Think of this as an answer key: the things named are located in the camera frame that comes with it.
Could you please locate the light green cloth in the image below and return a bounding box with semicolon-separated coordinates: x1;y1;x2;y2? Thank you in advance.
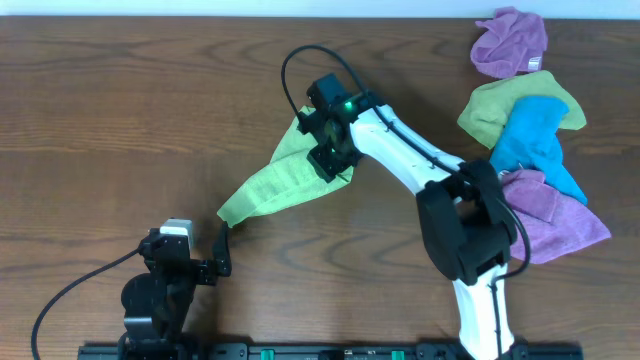
217;119;354;227

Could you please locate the large purple cloth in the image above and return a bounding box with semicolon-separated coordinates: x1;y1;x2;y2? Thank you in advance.
501;169;611;264

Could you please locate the olive green cloth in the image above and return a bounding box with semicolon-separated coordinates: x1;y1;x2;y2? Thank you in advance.
457;70;587;149

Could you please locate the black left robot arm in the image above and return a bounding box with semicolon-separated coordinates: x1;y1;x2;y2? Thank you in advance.
117;218;232;360

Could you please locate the small purple cloth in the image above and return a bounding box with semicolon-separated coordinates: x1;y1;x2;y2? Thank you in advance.
470;7;548;79

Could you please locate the blue cloth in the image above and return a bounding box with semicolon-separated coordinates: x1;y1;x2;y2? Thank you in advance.
490;96;588;205

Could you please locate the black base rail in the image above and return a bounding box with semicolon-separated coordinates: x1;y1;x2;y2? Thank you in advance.
77;340;585;360

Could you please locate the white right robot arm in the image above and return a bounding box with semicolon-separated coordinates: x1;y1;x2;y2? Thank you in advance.
299;90;517;359

